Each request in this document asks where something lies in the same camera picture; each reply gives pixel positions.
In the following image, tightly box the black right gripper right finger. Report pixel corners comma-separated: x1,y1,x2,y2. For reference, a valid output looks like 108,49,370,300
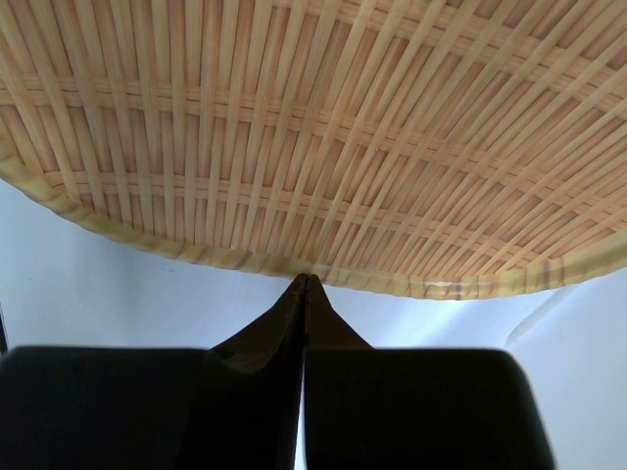
304,276,555,469

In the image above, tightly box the square woven bamboo tray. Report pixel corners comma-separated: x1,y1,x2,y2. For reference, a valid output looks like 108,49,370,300
1,1,626,300

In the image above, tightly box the white plastic bin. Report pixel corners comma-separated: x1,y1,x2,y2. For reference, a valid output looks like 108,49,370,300
508,279,626,469

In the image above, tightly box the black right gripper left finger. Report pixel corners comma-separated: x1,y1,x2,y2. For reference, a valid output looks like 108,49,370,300
1,274,308,469

